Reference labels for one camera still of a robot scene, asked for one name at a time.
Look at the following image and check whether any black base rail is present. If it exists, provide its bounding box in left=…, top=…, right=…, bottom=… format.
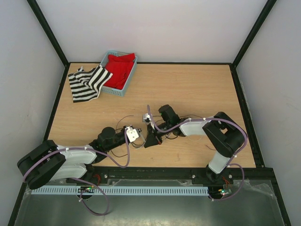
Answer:
left=25, top=166, right=276, bottom=186

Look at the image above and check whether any red cloth in basket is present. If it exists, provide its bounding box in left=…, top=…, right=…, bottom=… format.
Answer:
left=104, top=53, right=135, bottom=90

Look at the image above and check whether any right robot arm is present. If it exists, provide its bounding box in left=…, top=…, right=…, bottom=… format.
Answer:
left=143, top=105, right=247, bottom=183

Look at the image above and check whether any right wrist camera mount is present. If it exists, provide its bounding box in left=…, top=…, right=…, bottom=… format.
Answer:
left=142, top=113, right=152, bottom=123

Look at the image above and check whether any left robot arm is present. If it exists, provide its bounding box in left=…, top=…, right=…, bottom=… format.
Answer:
left=17, top=126, right=142, bottom=190

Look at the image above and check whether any black white striped cloth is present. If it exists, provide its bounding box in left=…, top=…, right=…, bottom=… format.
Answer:
left=68, top=65, right=113, bottom=103

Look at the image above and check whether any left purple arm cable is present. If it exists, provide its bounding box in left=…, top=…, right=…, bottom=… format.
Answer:
left=23, top=134, right=131, bottom=183

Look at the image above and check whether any light blue cable duct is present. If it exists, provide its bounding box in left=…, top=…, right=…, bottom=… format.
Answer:
left=32, top=186, right=208, bottom=196

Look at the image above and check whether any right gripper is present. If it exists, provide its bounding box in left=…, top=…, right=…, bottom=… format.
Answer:
left=144, top=121, right=171, bottom=148

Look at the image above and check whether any black wire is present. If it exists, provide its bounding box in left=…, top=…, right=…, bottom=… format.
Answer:
left=110, top=136, right=217, bottom=158

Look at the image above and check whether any light blue plastic basket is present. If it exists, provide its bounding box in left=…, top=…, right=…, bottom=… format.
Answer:
left=100, top=50, right=138, bottom=97

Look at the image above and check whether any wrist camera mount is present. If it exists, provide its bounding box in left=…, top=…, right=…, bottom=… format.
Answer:
left=142, top=113, right=152, bottom=123
left=125, top=126, right=141, bottom=143

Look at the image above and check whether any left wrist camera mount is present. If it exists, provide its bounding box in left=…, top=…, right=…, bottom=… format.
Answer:
left=125, top=126, right=141, bottom=143

